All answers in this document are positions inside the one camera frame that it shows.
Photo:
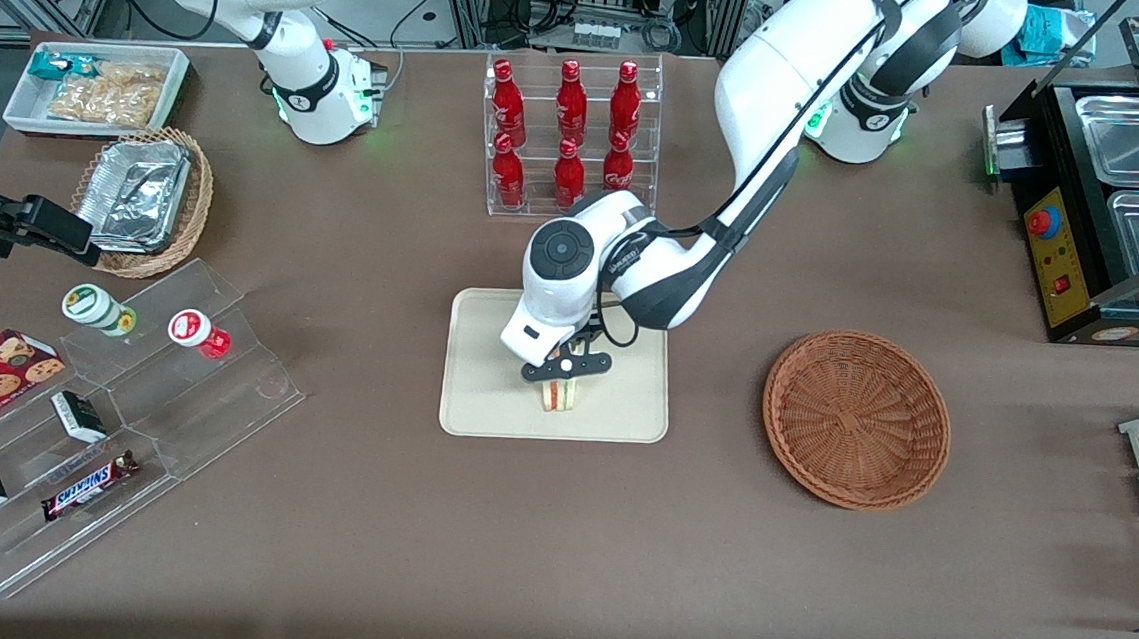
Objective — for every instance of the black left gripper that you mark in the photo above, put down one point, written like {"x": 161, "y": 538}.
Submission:
{"x": 588, "y": 335}

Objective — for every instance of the triangular sandwich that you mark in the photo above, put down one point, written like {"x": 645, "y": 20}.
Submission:
{"x": 560, "y": 397}

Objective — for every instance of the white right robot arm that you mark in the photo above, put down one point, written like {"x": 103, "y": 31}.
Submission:
{"x": 296, "y": 70}

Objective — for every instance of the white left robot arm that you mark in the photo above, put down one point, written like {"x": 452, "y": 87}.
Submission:
{"x": 778, "y": 63}

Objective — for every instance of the cream rectangular tray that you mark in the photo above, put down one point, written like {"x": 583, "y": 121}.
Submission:
{"x": 624, "y": 404}

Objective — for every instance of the aluminium foil tray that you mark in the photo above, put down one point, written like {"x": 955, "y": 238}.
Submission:
{"x": 137, "y": 194}

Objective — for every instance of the light wicker basket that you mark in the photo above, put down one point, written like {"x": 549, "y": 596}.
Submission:
{"x": 199, "y": 203}

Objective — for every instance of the round brown wicker basket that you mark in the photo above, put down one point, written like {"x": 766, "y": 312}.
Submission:
{"x": 853, "y": 420}

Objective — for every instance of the green lidded yogurt cup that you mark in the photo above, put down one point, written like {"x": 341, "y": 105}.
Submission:
{"x": 89, "y": 306}

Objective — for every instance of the white rectangular snack bin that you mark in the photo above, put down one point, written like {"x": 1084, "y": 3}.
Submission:
{"x": 23, "y": 111}

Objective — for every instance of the clear bag of crackers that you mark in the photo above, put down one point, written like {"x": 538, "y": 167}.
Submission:
{"x": 109, "y": 92}

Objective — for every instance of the red lidded yogurt cup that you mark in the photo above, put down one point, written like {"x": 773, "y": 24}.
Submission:
{"x": 193, "y": 329}

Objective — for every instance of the teal snack packet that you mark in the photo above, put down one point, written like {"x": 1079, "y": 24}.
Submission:
{"x": 51, "y": 65}

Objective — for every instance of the clear acrylic bottle rack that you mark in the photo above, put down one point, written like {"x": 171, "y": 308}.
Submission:
{"x": 537, "y": 207}

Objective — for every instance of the red cola bottle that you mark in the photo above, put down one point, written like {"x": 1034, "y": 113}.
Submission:
{"x": 626, "y": 103}
{"x": 618, "y": 171}
{"x": 508, "y": 105}
{"x": 508, "y": 175}
{"x": 571, "y": 104}
{"x": 569, "y": 179}

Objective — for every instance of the clear acrylic stepped display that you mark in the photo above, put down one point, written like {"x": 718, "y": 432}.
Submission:
{"x": 172, "y": 412}

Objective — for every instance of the Snickers chocolate bar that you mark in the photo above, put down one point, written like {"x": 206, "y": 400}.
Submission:
{"x": 87, "y": 486}

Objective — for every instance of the black glass food warmer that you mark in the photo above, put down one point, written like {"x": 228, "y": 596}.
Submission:
{"x": 1055, "y": 263}

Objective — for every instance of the teal plastic bag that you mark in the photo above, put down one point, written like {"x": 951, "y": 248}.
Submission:
{"x": 1045, "y": 37}

